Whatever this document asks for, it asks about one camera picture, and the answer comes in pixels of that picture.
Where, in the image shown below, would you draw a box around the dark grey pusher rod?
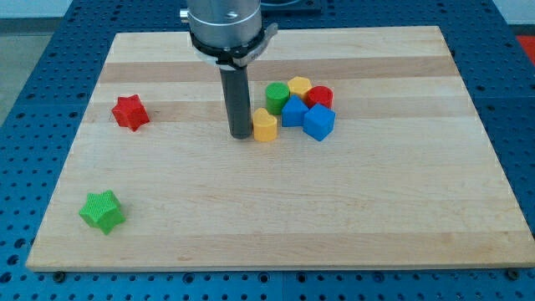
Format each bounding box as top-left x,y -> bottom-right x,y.
220,68 -> 252,139

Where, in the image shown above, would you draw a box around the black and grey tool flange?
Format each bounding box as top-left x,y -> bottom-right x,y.
190,23 -> 278,70

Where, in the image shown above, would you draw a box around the yellow heart block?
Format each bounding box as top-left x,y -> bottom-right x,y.
252,108 -> 278,142

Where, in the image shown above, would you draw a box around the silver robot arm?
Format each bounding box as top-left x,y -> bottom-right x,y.
179,0 -> 278,139

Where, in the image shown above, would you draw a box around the blue triangle block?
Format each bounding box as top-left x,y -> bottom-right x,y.
282,95 -> 308,127

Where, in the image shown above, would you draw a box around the green cylinder block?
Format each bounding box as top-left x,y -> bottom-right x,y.
265,82 -> 290,115

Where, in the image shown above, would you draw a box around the yellow hexagon block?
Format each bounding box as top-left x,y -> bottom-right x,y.
287,76 -> 313,100

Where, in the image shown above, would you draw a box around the red cylinder block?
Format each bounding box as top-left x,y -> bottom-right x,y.
306,85 -> 334,109

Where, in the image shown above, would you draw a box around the blue cube block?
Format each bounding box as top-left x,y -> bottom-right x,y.
303,104 -> 336,141

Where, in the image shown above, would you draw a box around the red star block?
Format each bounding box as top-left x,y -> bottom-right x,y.
111,94 -> 150,131

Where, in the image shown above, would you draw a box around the green star block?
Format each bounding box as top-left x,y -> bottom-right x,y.
79,190 -> 126,235

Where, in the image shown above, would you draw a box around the wooden board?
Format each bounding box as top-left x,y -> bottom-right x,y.
27,26 -> 534,272

